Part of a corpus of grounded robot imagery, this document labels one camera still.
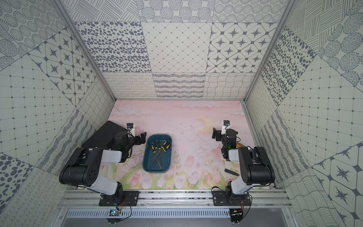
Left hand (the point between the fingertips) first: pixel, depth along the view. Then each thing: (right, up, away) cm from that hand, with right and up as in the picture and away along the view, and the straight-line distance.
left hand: (138, 131), depth 94 cm
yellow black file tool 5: (+18, -11, -4) cm, 22 cm away
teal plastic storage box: (+9, -15, -5) cm, 19 cm away
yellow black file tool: (+19, -13, -4) cm, 23 cm away
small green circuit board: (-5, -39, -23) cm, 46 cm away
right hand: (+57, +1, +1) cm, 57 cm away
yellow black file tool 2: (+17, -11, -2) cm, 20 cm away
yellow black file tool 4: (+10, -11, -2) cm, 15 cm away
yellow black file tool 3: (+13, -11, -2) cm, 17 cm away
